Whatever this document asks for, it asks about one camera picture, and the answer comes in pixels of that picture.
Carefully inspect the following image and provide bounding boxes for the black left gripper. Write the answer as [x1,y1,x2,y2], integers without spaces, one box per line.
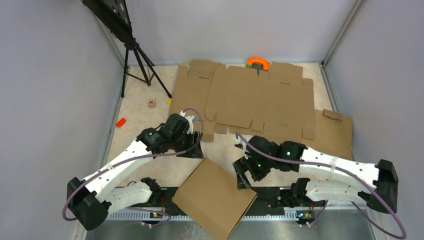
[170,130,204,159]

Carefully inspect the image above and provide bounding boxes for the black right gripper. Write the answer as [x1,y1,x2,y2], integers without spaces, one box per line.
[233,153,275,190]

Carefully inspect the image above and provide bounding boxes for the brown cardboard box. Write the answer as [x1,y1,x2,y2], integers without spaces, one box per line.
[172,158,257,240]

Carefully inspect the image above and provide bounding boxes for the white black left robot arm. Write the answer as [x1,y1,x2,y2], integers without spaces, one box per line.
[61,108,205,231]

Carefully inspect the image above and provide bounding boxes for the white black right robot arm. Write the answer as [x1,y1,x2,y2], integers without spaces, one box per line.
[232,133,399,214]

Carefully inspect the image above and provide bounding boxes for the small wooden letter cube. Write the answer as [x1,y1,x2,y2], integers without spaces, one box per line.
[147,100,157,108]

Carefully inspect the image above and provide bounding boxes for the flat cardboard sheet pile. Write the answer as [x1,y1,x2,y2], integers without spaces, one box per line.
[169,59,316,143]

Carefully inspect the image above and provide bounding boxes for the small orange block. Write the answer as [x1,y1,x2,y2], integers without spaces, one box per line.
[115,117,127,128]

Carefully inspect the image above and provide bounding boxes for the orange green toy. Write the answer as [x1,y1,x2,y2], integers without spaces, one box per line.
[245,57,270,73]

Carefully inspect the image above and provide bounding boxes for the black tripod music stand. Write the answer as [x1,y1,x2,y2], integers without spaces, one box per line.
[81,0,172,99]

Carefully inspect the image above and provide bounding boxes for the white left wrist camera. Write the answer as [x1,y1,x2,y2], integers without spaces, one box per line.
[179,110,197,134]

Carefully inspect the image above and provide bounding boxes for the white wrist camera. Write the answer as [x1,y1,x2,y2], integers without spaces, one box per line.
[234,137,250,159]
[179,110,197,134]

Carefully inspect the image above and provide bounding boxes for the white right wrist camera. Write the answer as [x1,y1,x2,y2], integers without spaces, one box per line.
[234,137,250,159]

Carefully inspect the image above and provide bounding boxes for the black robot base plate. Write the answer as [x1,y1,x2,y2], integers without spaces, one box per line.
[155,186,327,218]

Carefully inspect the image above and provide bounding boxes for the white slotted cable duct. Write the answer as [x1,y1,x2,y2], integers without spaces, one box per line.
[106,209,306,222]

